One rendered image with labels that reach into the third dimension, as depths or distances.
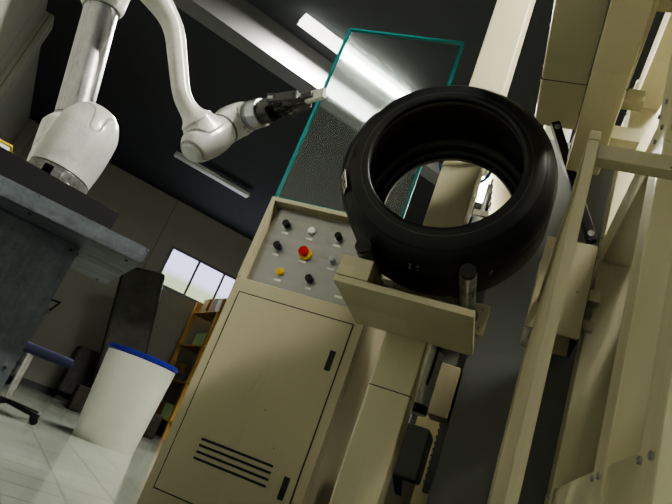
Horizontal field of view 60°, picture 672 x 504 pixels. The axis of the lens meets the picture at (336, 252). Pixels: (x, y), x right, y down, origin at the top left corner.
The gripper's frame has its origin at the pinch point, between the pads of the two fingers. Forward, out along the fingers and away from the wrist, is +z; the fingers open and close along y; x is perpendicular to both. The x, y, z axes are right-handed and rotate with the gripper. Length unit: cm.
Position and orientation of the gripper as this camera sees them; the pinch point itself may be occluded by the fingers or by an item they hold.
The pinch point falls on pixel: (315, 95)
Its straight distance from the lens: 172.5
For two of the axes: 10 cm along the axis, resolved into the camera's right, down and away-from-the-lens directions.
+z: 7.9, -0.8, -6.1
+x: -0.7, 9.7, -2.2
